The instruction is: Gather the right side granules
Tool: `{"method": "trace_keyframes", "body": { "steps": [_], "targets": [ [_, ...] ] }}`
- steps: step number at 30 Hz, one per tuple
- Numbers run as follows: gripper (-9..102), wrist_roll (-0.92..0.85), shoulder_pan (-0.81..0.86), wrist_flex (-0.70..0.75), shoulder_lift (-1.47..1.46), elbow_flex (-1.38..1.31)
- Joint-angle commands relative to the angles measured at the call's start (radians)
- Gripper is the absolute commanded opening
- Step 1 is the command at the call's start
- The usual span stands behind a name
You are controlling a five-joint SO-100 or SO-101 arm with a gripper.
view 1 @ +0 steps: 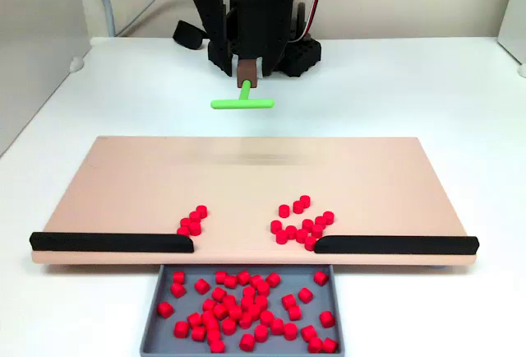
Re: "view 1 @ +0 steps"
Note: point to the white partition panel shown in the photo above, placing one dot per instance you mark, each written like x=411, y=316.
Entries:
x=515, y=3
x=33, y=65

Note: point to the red cylinder granule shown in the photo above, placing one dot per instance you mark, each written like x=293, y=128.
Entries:
x=245, y=321
x=177, y=290
x=229, y=302
x=185, y=223
x=201, y=211
x=307, y=225
x=320, y=222
x=289, y=301
x=310, y=243
x=220, y=277
x=305, y=295
x=290, y=331
x=201, y=286
x=327, y=319
x=248, y=292
x=277, y=326
x=253, y=312
x=291, y=232
x=315, y=344
x=217, y=346
x=165, y=309
x=273, y=279
x=212, y=326
x=261, y=302
x=263, y=289
x=195, y=228
x=321, y=278
x=308, y=333
x=294, y=313
x=328, y=217
x=256, y=281
x=301, y=235
x=213, y=336
x=229, y=326
x=207, y=318
x=219, y=294
x=247, y=302
x=247, y=342
x=178, y=277
x=209, y=304
x=235, y=313
x=276, y=226
x=298, y=207
x=266, y=318
x=198, y=333
x=181, y=329
x=284, y=210
x=282, y=237
x=329, y=345
x=230, y=281
x=243, y=277
x=183, y=231
x=195, y=216
x=261, y=332
x=220, y=311
x=304, y=200
x=194, y=320
x=316, y=231

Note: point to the small white object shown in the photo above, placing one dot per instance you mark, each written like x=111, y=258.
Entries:
x=522, y=70

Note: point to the pink flat board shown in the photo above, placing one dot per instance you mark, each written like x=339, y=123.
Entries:
x=246, y=176

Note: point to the green T-shaped pusher tool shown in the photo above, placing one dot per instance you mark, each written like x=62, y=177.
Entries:
x=242, y=104

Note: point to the black foam rail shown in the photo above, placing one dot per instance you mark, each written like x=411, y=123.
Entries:
x=394, y=245
x=102, y=242

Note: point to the grey plastic tray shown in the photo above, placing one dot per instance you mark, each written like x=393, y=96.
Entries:
x=318, y=302

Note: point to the black table clamp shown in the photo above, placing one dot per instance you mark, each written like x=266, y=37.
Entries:
x=187, y=35

